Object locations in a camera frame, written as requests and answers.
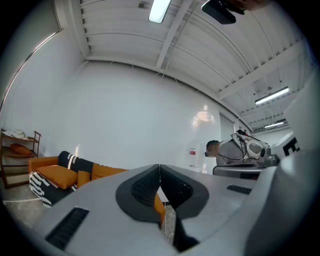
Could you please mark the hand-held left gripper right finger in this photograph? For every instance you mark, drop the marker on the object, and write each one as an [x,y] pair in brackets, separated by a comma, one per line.
[182,195]

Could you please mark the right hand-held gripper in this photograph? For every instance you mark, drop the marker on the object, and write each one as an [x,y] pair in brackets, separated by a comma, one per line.
[287,200]

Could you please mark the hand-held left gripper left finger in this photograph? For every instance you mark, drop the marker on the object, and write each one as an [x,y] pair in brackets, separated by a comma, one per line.
[140,197]

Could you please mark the orange sofa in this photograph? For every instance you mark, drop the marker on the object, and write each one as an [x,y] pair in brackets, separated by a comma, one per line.
[40,162]

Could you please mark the wide orange back cushion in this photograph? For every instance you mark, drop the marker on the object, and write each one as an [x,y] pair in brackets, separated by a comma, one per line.
[107,171]

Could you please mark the long ceiling light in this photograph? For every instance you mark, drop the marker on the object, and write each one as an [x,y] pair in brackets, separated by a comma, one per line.
[274,124]
[159,11]
[272,95]

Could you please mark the large orange seat cushion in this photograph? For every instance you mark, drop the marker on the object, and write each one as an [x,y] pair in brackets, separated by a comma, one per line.
[57,175]

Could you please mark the orange cushion on shelf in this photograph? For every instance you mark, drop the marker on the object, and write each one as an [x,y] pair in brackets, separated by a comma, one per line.
[21,149]

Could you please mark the wooden shelf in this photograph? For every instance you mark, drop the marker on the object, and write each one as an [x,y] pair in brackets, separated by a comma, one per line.
[5,172]

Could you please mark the white crumpled cloth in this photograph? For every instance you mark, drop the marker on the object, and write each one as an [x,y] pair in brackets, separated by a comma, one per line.
[17,133]

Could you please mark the black head-worn camera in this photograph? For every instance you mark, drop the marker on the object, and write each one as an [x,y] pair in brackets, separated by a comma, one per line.
[220,13]

